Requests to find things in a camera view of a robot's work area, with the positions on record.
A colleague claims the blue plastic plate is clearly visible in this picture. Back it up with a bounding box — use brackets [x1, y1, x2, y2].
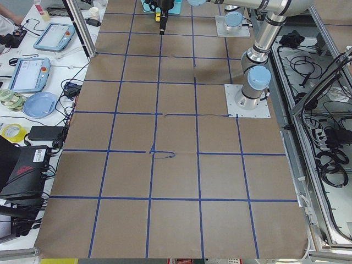
[23, 92, 57, 119]

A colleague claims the aluminium frame post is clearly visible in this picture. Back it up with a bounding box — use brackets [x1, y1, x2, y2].
[62, 0, 96, 58]

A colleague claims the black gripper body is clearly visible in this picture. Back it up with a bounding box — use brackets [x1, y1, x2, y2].
[156, 0, 174, 10]

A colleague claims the yellow tape roll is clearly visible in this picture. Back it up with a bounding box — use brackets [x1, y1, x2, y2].
[2, 124, 27, 143]

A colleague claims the black computer box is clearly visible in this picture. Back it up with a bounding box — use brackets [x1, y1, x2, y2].
[1, 144, 51, 201]

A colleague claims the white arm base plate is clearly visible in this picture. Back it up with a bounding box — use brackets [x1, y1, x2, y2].
[224, 84, 271, 118]
[215, 15, 250, 38]

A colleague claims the upper blue teach pendant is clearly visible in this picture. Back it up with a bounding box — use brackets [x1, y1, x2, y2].
[33, 23, 75, 52]

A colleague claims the white paper cup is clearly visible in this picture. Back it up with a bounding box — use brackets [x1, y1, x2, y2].
[89, 7, 100, 21]

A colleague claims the blue teach pendant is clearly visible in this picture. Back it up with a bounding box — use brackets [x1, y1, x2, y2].
[33, 23, 75, 52]
[9, 58, 51, 94]

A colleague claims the green tape rolls stack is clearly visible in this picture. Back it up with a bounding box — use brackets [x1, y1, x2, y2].
[1, 89, 26, 112]

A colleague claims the black power adapter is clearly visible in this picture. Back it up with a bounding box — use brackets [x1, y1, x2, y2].
[28, 126, 64, 141]

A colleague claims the teal plastic storage bin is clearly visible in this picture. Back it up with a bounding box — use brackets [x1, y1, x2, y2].
[141, 0, 184, 14]

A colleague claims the yellow toy beetle car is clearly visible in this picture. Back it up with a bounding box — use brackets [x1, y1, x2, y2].
[155, 12, 161, 23]

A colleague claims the lower blue teach pendant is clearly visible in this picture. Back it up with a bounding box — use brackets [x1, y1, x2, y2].
[9, 58, 51, 94]

